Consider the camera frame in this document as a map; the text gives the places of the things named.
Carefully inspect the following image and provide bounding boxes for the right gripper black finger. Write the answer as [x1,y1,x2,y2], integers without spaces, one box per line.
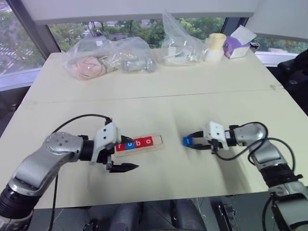
[191,143,213,151]
[187,130,207,139]

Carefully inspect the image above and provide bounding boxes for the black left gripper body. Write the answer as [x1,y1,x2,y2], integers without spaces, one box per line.
[96,141,117,173]

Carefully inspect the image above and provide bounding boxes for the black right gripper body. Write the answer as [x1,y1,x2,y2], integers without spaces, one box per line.
[206,137,223,155]

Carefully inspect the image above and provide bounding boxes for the blue letter t block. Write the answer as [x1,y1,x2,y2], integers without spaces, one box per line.
[181,136,194,147]

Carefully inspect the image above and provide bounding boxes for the wooden letter tray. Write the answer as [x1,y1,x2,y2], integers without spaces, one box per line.
[113,135,166,158]

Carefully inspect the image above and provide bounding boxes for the clear bag with grey item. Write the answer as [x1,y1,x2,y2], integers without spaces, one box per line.
[105,36,158,74]

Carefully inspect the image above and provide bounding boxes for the clear bag with pink items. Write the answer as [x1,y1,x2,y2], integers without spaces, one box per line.
[63,37,121,81]

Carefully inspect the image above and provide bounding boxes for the tall clear bag, white items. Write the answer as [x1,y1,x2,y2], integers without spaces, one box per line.
[160,10,210,66]

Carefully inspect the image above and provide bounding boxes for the purple tissue box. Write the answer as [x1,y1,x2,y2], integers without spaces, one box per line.
[222,25,257,60]

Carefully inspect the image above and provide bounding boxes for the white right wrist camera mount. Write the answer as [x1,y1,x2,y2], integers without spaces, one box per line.
[205,120,230,151]

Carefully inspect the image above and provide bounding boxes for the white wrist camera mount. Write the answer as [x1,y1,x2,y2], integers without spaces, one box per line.
[90,122,122,166]
[205,120,230,151]

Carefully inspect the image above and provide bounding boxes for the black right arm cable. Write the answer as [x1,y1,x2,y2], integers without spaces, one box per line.
[215,121,297,177]

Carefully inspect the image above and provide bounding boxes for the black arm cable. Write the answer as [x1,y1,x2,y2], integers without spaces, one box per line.
[49,114,113,231]
[215,121,297,177]

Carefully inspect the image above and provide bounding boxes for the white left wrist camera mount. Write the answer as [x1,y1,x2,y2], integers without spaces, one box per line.
[90,122,122,166]

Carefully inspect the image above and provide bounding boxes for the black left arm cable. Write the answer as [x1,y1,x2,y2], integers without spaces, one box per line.
[49,114,113,231]

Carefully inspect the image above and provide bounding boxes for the black metal bracket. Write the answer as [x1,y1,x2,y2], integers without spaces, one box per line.
[217,203,236,220]

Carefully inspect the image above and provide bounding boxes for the thin dark window post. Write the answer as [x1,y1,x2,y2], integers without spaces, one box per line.
[219,17,232,37]

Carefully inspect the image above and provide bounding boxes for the wide dark window post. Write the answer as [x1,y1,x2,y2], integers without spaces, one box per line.
[6,0,61,56]

